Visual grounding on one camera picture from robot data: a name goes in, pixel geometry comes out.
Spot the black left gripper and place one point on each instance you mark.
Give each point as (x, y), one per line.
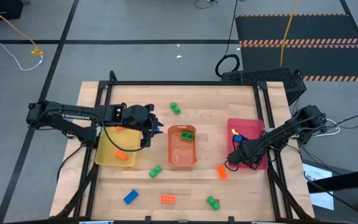
(135, 115)

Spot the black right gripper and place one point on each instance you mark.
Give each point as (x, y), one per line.
(238, 155)

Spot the blue toy building block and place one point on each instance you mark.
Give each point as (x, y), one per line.
(157, 130)
(238, 138)
(130, 197)

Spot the green toy building block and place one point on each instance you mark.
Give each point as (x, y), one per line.
(213, 203)
(155, 171)
(175, 108)
(187, 136)

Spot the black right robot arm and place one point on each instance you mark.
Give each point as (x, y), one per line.
(278, 133)

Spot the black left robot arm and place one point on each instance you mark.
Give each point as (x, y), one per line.
(73, 116)

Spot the small yellow tag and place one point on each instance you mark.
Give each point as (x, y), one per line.
(235, 132)

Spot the pink plastic bin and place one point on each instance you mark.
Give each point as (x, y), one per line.
(250, 127)

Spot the orange plastic bin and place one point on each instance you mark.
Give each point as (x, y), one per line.
(179, 155)

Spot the yellow plastic bin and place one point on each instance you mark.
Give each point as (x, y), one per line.
(110, 155)

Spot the white paper sheet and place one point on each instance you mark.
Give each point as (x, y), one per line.
(315, 172)

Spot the black perforated computer case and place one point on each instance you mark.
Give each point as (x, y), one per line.
(266, 74)

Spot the black beam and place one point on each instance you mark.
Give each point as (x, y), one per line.
(346, 180)

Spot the black hazard-striped floor mat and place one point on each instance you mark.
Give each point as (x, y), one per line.
(322, 59)

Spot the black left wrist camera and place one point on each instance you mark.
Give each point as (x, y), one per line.
(146, 137)

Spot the black aluminium table frame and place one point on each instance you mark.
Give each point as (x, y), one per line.
(182, 83)

